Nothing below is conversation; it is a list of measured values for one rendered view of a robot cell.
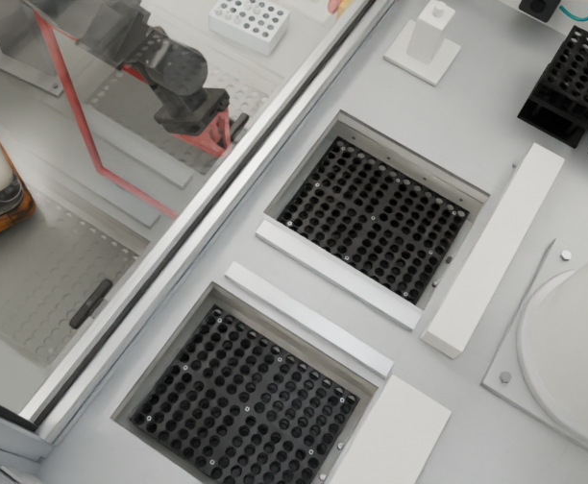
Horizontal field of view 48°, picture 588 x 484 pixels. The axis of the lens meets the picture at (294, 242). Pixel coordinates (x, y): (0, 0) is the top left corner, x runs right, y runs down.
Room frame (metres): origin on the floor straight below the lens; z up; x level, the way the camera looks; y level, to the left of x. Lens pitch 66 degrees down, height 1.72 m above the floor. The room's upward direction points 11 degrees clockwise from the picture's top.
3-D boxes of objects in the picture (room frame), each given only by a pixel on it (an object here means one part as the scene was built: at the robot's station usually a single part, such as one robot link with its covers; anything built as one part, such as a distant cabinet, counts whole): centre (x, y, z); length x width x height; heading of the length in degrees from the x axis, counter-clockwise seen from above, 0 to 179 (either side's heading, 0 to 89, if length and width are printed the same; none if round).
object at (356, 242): (0.43, -0.10, 0.87); 0.22 x 0.18 x 0.06; 68
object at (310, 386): (0.14, 0.02, 0.87); 0.22 x 0.18 x 0.06; 68
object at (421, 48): (0.69, -0.13, 1.00); 0.09 x 0.08 x 0.10; 68
